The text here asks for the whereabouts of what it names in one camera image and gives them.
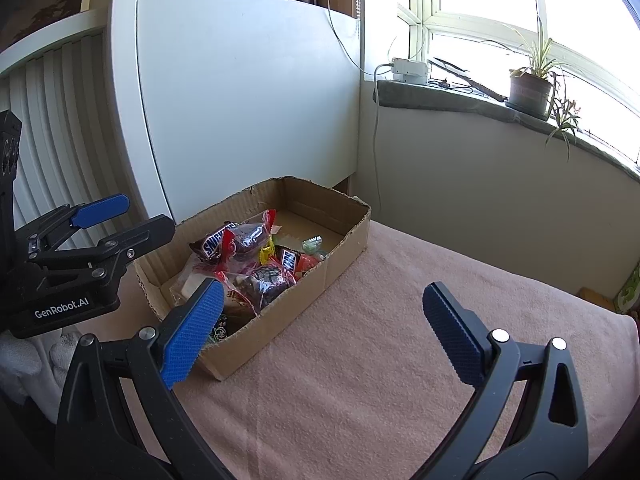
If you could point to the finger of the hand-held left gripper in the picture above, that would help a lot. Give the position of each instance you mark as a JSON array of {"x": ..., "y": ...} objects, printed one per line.
[
  {"x": 140, "y": 235},
  {"x": 100, "y": 211}
]

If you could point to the clear bread packet red print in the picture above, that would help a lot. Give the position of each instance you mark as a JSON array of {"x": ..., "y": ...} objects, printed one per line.
[{"x": 192, "y": 280}]

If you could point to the white cloth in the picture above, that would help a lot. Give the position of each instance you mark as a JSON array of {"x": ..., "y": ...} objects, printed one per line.
[{"x": 30, "y": 365}]

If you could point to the small black snack packet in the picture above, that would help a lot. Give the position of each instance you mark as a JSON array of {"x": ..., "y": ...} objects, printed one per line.
[{"x": 219, "y": 329}]

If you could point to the yellow snack packet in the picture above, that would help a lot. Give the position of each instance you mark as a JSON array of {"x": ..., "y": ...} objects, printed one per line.
[{"x": 266, "y": 252}]

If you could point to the potted spider plant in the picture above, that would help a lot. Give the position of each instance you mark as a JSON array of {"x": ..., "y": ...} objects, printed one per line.
[{"x": 529, "y": 92}]

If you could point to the cardboard box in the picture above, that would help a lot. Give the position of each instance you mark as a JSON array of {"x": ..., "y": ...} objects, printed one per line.
[{"x": 280, "y": 330}]

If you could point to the white ribbed panel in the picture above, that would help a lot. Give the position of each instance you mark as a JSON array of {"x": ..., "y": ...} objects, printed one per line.
[{"x": 70, "y": 125}]

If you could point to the small trailing plant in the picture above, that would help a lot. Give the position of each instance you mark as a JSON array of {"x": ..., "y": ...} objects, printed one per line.
[{"x": 564, "y": 120}]

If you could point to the pink blanket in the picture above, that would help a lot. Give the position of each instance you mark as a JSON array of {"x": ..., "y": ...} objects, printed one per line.
[{"x": 375, "y": 410}]

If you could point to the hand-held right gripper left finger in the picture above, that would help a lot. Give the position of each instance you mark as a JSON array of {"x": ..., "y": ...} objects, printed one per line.
[{"x": 192, "y": 335}]

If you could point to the clear packet with red ends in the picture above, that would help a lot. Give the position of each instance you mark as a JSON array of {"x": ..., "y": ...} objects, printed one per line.
[
  {"x": 250, "y": 237},
  {"x": 260, "y": 285}
]

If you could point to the dark long stick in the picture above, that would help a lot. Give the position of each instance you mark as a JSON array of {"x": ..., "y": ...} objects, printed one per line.
[{"x": 470, "y": 82}]

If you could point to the green printed bag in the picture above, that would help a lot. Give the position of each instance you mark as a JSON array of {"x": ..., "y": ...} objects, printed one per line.
[{"x": 631, "y": 290}]

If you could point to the white router box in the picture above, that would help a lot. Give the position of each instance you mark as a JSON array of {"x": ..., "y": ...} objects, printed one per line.
[{"x": 410, "y": 69}]

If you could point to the green translucent candy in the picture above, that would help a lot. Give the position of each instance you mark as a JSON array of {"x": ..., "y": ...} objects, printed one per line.
[{"x": 314, "y": 246}]

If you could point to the brown chocolate bar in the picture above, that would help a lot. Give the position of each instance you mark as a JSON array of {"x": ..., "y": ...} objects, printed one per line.
[
  {"x": 210, "y": 245},
  {"x": 287, "y": 260}
]

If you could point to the grey window sill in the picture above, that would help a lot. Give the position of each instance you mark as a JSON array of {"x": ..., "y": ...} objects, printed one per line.
[{"x": 450, "y": 102}]

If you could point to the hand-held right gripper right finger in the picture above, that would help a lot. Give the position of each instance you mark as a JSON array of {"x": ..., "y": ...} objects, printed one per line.
[{"x": 455, "y": 335}]

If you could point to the white wardrobe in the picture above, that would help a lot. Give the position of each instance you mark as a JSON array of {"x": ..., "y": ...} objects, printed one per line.
[{"x": 240, "y": 110}]

